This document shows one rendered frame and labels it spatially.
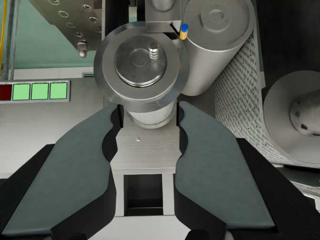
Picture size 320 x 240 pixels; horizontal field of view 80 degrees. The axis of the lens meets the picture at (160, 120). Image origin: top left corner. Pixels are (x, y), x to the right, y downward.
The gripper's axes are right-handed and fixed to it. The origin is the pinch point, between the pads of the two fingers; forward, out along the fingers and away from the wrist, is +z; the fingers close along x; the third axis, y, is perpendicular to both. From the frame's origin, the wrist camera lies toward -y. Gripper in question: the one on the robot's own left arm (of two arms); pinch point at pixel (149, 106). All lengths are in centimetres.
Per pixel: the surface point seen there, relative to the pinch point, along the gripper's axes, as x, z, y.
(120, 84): -5.0, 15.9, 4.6
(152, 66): -0.2, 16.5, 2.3
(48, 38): -135, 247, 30
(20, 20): -144, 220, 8
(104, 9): -7.9, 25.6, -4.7
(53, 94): -34, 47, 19
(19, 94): -44, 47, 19
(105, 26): -7.8, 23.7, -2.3
